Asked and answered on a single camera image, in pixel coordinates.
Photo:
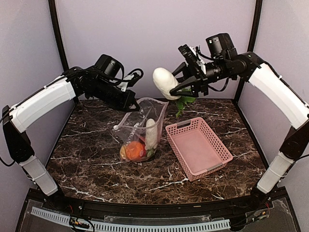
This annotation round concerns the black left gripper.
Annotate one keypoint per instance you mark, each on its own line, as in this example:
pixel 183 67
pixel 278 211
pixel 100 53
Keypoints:
pixel 130 96

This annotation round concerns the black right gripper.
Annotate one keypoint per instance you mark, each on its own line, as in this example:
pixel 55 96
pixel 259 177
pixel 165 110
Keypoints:
pixel 200 81

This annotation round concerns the white radish with green leaf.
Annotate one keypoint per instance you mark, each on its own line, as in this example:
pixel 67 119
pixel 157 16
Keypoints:
pixel 165 81

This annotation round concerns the clear zip top bag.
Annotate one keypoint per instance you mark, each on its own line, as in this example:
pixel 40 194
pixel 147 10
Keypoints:
pixel 133 125

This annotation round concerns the yellow peach toy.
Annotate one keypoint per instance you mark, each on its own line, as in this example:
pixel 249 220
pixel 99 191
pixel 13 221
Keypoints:
pixel 123 152

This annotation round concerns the white radish toy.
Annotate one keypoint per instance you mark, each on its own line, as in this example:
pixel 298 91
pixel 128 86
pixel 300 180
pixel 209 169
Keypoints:
pixel 151 140

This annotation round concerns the orange tangerine toy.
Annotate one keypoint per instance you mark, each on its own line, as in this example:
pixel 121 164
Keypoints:
pixel 135 150

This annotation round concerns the pink plastic basket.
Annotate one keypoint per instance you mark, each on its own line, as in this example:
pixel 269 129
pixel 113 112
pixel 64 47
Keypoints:
pixel 198 149

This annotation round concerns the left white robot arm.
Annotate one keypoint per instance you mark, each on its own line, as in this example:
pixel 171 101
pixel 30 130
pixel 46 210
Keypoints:
pixel 18 118

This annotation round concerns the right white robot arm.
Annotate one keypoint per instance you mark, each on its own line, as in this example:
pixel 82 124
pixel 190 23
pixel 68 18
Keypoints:
pixel 254 70

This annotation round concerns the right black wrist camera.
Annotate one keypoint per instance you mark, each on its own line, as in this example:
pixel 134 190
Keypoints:
pixel 221 46

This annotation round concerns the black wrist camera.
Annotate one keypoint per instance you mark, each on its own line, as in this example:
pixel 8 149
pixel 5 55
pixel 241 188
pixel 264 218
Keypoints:
pixel 109 66
pixel 221 46

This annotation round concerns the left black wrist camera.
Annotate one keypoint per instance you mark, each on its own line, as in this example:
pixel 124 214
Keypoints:
pixel 109 66

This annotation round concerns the right black frame post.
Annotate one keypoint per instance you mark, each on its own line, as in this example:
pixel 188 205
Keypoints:
pixel 251 44

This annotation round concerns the black frame post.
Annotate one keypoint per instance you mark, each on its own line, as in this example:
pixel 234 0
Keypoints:
pixel 57 34
pixel 251 44

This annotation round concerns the left black frame post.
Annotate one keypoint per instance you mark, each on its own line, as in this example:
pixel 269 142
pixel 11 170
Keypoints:
pixel 57 34

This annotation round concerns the white slotted cable duct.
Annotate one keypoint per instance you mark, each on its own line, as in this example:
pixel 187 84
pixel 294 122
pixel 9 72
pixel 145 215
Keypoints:
pixel 134 224

